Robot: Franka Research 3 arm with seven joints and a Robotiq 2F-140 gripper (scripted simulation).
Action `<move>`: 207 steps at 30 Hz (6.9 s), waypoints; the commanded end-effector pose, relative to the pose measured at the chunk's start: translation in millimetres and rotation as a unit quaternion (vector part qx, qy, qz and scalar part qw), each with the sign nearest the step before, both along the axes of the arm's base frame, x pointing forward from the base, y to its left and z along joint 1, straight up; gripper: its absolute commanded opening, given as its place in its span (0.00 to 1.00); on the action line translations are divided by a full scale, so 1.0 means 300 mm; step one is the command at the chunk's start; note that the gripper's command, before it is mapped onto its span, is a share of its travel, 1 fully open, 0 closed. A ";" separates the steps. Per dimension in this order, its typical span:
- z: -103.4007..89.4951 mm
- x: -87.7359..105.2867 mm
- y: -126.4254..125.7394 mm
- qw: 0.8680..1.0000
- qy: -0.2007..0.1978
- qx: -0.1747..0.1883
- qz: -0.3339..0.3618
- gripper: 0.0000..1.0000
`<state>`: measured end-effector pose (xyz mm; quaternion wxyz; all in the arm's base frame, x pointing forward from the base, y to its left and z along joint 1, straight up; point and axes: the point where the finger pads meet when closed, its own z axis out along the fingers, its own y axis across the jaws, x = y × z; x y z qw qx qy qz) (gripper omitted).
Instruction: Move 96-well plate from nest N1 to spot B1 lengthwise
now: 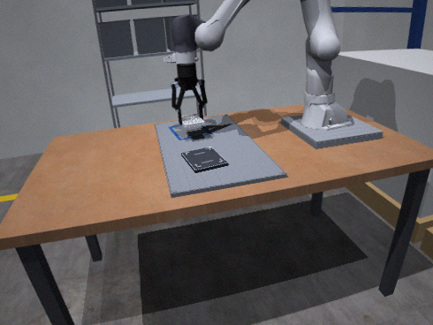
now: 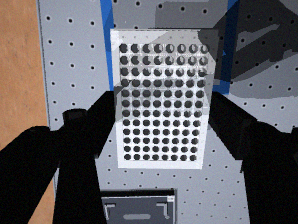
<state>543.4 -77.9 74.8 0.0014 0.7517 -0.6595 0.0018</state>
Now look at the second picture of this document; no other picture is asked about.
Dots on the white well plate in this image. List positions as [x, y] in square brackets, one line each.
[163, 80]

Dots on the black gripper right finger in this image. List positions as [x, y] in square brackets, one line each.
[270, 171]

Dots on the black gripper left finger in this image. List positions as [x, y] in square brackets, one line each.
[29, 162]

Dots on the grey perforated base plate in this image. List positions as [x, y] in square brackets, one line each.
[264, 83]

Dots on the blue tape outline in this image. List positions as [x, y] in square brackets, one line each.
[228, 49]

